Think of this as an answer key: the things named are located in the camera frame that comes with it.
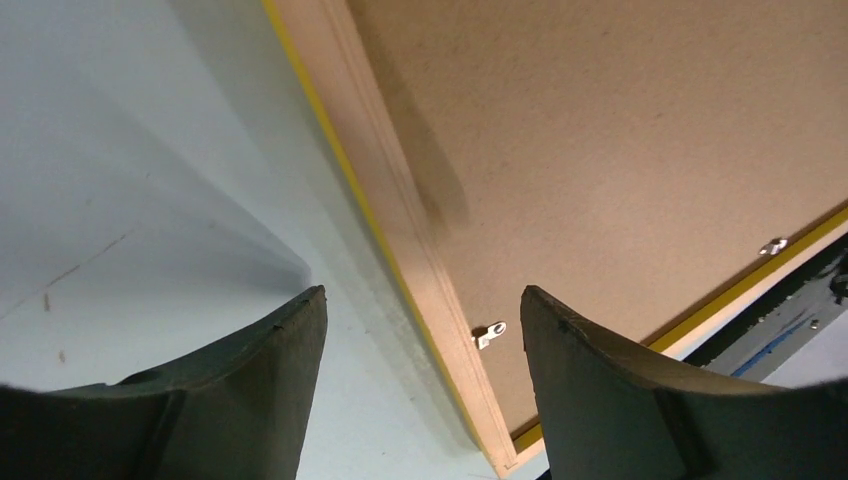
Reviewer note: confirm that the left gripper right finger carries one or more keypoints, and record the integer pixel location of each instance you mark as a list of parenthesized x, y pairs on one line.
[(610, 408)]

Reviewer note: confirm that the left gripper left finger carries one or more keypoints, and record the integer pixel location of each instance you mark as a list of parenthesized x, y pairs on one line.
[(237, 408)]

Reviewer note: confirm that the yellow wooden picture frame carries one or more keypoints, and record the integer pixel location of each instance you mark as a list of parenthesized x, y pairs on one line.
[(327, 52)]

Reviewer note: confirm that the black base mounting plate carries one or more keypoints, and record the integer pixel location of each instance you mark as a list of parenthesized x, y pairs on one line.
[(774, 327)]

